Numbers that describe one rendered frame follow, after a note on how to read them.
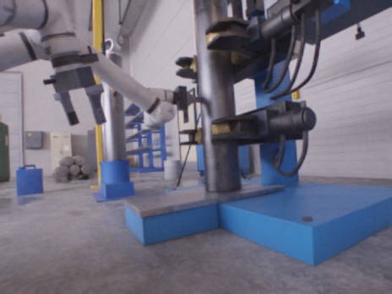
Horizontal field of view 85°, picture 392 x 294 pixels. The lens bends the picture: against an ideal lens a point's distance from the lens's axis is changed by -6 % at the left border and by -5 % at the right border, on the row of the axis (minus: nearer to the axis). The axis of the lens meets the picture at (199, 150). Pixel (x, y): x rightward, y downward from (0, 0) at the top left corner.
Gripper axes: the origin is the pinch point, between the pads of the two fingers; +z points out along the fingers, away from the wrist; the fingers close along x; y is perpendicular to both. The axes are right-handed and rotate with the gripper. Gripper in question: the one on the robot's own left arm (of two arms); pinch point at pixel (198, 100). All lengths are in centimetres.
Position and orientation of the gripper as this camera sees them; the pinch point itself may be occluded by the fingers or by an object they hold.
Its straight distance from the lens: 133.2
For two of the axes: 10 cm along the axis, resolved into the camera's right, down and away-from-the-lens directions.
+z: 8.7, -0.4, 4.9
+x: 0.7, 10.0, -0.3
